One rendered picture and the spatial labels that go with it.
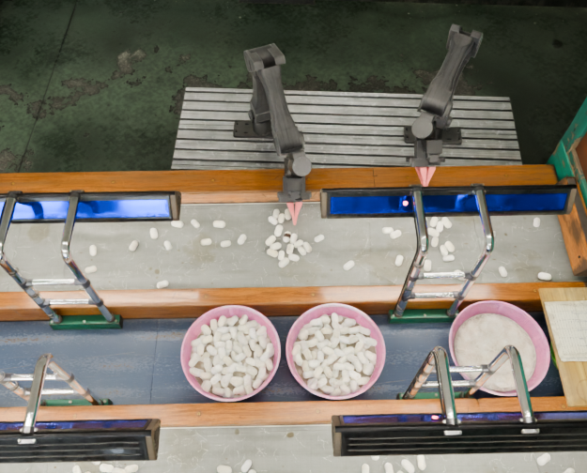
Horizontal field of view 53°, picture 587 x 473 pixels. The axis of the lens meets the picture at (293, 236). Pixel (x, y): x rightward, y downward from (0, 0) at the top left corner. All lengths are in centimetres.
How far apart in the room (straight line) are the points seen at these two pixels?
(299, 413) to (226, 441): 19
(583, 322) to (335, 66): 203
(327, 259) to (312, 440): 52
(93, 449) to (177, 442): 36
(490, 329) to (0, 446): 123
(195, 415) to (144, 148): 172
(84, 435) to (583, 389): 121
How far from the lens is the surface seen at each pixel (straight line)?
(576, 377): 173
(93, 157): 304
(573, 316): 179
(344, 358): 163
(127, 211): 149
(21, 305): 182
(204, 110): 221
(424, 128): 167
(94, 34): 366
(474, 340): 172
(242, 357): 163
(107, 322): 176
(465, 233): 186
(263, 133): 208
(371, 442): 122
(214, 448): 158
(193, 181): 188
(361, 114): 218
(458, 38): 184
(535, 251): 190
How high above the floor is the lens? 228
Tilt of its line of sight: 60 degrees down
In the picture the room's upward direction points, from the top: straight up
